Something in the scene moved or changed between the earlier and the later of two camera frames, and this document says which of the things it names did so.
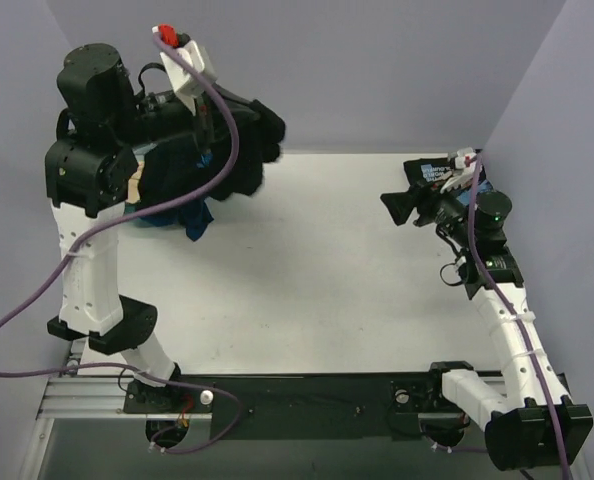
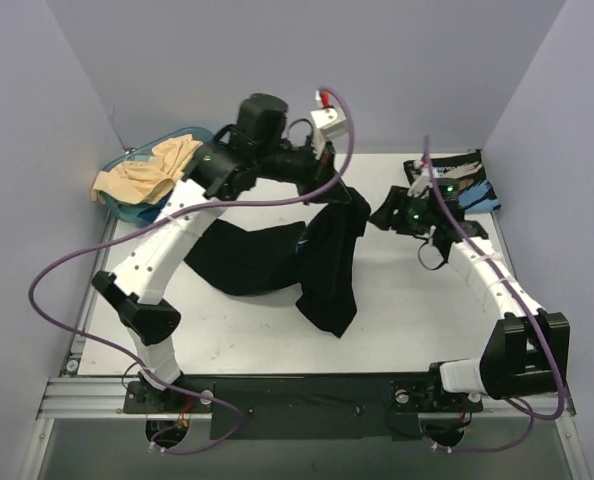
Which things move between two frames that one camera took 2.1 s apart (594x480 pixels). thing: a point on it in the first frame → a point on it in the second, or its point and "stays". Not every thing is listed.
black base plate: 297,407 stays
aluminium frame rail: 98,398 stays
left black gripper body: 247,136 → 322,176
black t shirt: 180,167 → 314,258
